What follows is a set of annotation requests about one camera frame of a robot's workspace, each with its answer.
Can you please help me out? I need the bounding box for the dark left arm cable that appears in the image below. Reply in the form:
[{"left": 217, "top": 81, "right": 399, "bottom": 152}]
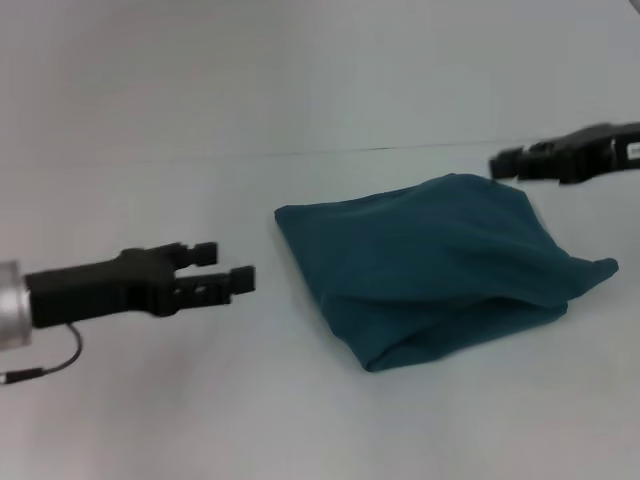
[{"left": 0, "top": 322, "right": 84, "bottom": 387}]

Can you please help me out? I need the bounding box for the teal blue shirt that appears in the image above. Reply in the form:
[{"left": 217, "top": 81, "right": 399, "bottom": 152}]
[{"left": 273, "top": 172, "right": 621, "bottom": 374}]

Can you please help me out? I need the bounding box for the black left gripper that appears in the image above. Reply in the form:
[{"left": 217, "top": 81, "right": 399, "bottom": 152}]
[{"left": 24, "top": 241, "right": 258, "bottom": 330}]

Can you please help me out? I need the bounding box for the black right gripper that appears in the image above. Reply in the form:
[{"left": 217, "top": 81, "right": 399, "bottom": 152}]
[{"left": 488, "top": 121, "right": 640, "bottom": 186}]

